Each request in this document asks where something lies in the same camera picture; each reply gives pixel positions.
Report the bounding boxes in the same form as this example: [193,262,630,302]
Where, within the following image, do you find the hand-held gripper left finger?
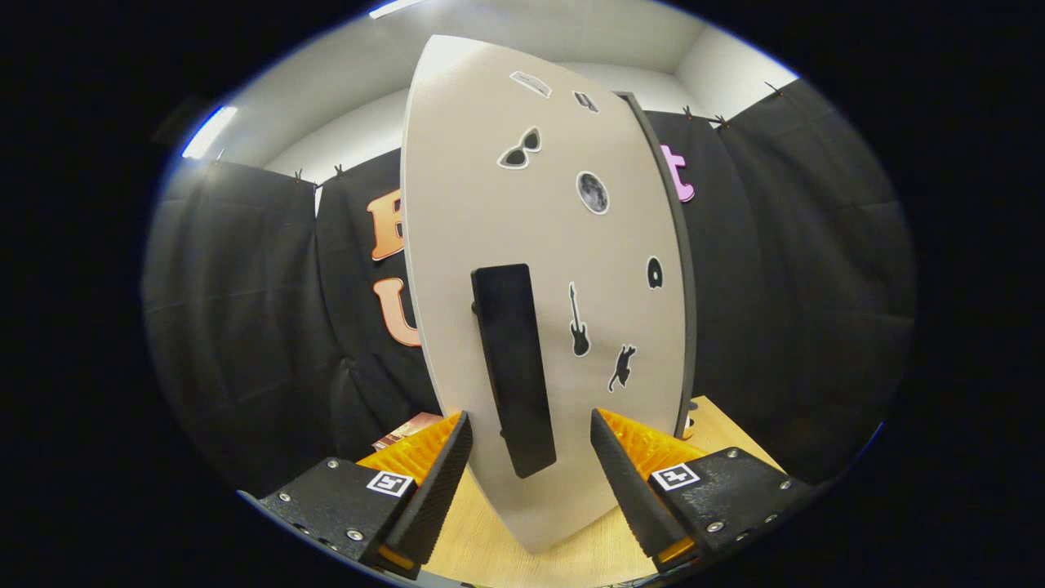
[237,411,474,581]

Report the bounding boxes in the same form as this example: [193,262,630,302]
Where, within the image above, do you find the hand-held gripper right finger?
[589,408,817,572]

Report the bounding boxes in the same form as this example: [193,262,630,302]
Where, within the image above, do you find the grey shoe cabinet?
[616,90,700,440]

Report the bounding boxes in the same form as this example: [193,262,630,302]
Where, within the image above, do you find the black backdrop cloth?
[140,78,917,493]

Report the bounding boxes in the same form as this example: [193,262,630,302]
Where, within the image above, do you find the long ceiling light strip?
[180,105,240,161]

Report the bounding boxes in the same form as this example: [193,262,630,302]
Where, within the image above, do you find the black door handle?
[469,263,558,480]

